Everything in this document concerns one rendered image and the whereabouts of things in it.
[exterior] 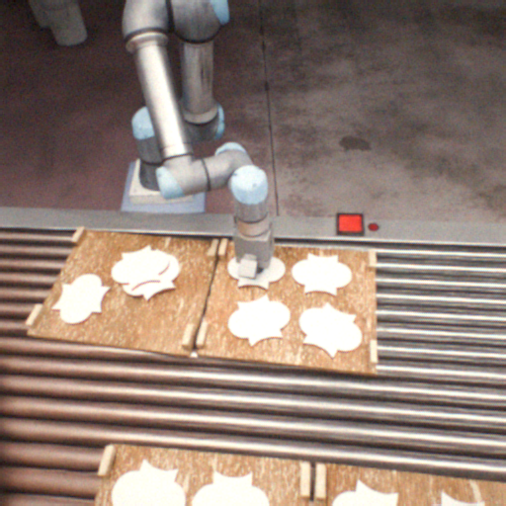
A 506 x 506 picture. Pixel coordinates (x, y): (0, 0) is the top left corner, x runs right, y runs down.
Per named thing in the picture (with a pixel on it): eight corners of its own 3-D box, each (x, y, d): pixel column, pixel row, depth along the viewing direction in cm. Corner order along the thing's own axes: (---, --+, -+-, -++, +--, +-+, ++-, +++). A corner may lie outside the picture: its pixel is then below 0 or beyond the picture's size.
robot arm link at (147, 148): (134, 144, 157) (126, 106, 147) (176, 135, 160) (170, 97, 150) (141, 166, 149) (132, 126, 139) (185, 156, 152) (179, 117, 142)
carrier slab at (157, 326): (85, 232, 145) (83, 228, 144) (221, 246, 139) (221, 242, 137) (29, 337, 123) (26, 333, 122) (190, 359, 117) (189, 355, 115)
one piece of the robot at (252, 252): (221, 240, 111) (228, 284, 124) (260, 247, 109) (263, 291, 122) (237, 204, 119) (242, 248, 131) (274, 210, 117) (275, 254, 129)
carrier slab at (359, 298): (223, 244, 139) (222, 240, 138) (374, 255, 133) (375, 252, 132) (196, 357, 117) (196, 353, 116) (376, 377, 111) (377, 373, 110)
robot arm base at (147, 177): (139, 165, 166) (133, 139, 159) (185, 161, 167) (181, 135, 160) (138, 194, 156) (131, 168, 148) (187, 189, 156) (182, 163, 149)
